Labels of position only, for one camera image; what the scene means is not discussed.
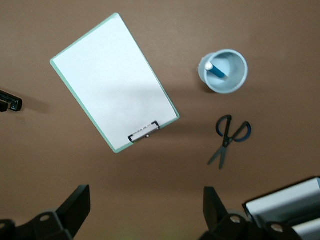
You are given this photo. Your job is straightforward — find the black stacked document tray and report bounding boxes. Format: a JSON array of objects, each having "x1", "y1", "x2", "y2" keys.
[{"x1": 241, "y1": 176, "x2": 320, "y2": 240}]

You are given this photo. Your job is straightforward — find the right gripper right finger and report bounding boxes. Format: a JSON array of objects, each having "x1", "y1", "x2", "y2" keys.
[{"x1": 198, "y1": 186, "x2": 301, "y2": 240}]

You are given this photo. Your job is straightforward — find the white paper sheet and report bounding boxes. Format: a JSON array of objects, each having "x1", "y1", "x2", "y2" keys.
[{"x1": 52, "y1": 15, "x2": 178, "y2": 151}]

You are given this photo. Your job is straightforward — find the light blue mesh cup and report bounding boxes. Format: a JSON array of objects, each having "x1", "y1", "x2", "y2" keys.
[{"x1": 197, "y1": 48, "x2": 249, "y2": 95}]

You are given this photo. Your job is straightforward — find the blue marker white ends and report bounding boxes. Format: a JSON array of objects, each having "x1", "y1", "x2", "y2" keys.
[{"x1": 204, "y1": 61, "x2": 230, "y2": 80}]

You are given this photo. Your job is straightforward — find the black stapler red tip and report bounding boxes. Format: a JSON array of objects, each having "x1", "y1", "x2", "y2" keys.
[{"x1": 0, "y1": 89, "x2": 24, "y2": 113}]

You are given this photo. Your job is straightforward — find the teal clipboard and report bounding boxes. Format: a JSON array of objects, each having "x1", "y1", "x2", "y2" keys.
[{"x1": 49, "y1": 12, "x2": 181, "y2": 154}]

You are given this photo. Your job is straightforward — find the black scissors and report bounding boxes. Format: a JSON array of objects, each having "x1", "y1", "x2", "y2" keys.
[{"x1": 206, "y1": 114, "x2": 253, "y2": 171}]

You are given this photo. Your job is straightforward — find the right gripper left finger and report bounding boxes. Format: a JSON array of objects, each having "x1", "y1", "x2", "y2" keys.
[{"x1": 0, "y1": 184, "x2": 92, "y2": 240}]

